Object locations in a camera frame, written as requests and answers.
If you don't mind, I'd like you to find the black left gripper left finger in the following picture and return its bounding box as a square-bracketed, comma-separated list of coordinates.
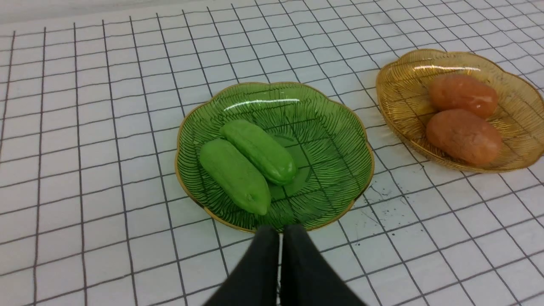
[205, 225, 280, 306]

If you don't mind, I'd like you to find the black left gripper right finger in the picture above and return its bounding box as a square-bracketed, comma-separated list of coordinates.
[280, 224, 366, 306]

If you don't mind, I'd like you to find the green gourd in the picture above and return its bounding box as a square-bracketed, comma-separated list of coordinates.
[220, 119, 297, 186]
[199, 139, 272, 216]

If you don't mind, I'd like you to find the brown potato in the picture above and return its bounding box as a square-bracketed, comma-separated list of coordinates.
[426, 109, 502, 165]
[428, 74, 498, 119]

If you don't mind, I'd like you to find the green glass plate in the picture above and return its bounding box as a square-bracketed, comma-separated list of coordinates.
[174, 82, 374, 234]

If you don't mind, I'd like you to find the checkered white tablecloth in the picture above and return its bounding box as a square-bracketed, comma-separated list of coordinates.
[0, 0, 543, 306]

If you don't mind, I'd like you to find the amber glass plate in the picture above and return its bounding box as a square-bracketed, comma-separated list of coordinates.
[376, 48, 544, 173]

